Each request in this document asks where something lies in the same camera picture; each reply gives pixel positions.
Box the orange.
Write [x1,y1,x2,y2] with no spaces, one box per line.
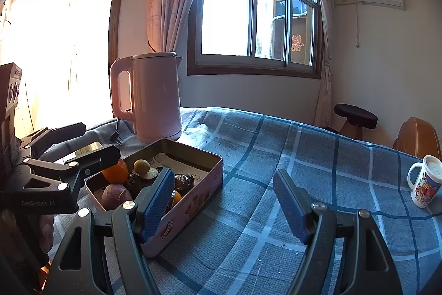
[102,158,129,184]

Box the dark round fruit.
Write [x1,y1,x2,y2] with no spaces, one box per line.
[123,174,149,199]

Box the blue plaid tablecloth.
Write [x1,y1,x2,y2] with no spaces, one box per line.
[38,106,442,295]

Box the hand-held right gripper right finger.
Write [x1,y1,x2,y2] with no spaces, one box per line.
[273,168,403,295]

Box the pink electric kettle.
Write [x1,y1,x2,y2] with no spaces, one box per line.
[110,52,183,143]

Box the brown framed window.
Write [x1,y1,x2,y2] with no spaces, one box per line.
[186,0,325,79]

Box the person's left hand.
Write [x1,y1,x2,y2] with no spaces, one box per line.
[39,212,56,256]

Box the dark round stool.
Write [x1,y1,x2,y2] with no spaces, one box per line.
[333,104,378,140]

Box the white printed mug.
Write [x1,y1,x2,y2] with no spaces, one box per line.
[407,155,442,209]

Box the dark wrinkled fruit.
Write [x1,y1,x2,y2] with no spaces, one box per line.
[173,175,196,194]

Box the printed paper sheet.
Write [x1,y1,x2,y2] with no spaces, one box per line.
[148,153,208,183]

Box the black kettle plug cable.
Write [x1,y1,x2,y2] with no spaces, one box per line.
[110,117,124,145]

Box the pink tin box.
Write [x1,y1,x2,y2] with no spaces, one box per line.
[85,138,224,258]

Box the white air conditioner cable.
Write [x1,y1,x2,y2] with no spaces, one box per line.
[333,0,360,48]

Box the purple passion fruit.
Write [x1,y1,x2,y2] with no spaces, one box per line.
[101,184,133,212]

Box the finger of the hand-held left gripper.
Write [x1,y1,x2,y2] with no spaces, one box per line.
[14,122,88,161]
[22,144,121,194]

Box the gold smartphone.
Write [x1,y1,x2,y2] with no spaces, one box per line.
[64,141,104,157]

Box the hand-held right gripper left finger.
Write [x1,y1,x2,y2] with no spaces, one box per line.
[44,167,175,295]

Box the small yellow round fruit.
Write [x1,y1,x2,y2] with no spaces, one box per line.
[133,159,151,176]

